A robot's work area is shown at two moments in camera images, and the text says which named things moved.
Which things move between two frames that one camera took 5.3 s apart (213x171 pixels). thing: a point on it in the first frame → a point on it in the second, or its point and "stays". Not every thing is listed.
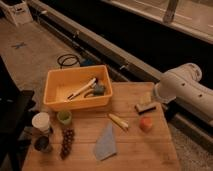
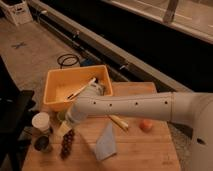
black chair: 17,107 stays
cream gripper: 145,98 → 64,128
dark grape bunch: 68,135 stays
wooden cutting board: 131,132 stays
